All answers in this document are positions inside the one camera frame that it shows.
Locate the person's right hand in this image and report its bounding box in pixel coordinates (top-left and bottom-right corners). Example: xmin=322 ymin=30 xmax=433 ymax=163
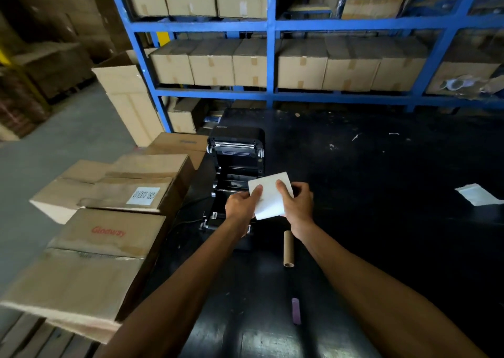
xmin=275 ymin=179 xmax=316 ymax=241

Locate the person's left hand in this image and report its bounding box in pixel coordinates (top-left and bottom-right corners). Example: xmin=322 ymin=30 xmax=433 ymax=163
xmin=224 ymin=184 xmax=264 ymax=238

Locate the white label paper roll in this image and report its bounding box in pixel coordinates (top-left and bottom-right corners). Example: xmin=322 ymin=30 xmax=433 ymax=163
xmin=248 ymin=171 xmax=295 ymax=221

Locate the brown cardboard core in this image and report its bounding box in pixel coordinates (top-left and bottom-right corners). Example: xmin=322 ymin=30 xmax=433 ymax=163
xmin=283 ymin=230 xmax=295 ymax=269

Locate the black label printer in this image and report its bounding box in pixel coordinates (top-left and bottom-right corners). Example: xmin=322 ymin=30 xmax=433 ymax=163
xmin=198 ymin=126 xmax=265 ymax=250

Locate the person's right forearm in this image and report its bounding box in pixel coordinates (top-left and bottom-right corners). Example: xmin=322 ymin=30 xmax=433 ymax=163
xmin=297 ymin=221 xmax=489 ymax=358

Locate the person's left forearm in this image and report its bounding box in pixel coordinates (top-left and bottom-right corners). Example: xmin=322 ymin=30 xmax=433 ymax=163
xmin=96 ymin=218 xmax=253 ymax=358

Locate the white label cardboard box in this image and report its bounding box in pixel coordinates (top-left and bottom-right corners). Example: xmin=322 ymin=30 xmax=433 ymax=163
xmin=77 ymin=153 xmax=196 ymax=215

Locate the clear tape roll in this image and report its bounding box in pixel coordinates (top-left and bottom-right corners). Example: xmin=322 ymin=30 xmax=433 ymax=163
xmin=445 ymin=76 xmax=473 ymax=91

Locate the blue print cardboard box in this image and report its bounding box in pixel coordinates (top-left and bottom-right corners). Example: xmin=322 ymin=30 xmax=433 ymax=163
xmin=146 ymin=132 xmax=209 ymax=170

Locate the small open cardboard box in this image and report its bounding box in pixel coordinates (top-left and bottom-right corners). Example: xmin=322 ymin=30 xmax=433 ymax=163
xmin=167 ymin=97 xmax=202 ymax=134

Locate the row of taped cardboard boxes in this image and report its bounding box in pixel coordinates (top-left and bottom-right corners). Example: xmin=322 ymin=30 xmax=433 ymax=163
xmin=149 ymin=37 xmax=503 ymax=94

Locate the tall leaning cardboard box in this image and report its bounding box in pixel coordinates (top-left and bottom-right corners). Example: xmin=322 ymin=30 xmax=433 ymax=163
xmin=91 ymin=48 xmax=165 ymax=148

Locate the blue metal shelving rack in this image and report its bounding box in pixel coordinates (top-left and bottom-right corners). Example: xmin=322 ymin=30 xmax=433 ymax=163
xmin=104 ymin=0 xmax=504 ymax=134

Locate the small white paper scrap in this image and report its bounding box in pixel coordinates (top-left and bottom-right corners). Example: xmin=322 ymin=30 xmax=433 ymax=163
xmin=455 ymin=183 xmax=504 ymax=207

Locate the red lettered cardboard box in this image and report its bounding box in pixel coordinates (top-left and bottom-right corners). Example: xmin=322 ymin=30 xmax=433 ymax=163
xmin=0 ymin=208 xmax=167 ymax=333

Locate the plain low cardboard box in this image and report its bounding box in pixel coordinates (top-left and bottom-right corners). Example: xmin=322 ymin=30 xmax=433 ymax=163
xmin=29 ymin=159 xmax=113 ymax=225

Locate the plastic wrapped carton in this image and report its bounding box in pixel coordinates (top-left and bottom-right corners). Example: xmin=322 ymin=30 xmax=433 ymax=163
xmin=340 ymin=0 xmax=406 ymax=20

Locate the stack of dark brown cartons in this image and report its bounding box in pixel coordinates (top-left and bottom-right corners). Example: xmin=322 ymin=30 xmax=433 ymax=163
xmin=0 ymin=0 xmax=133 ymax=142

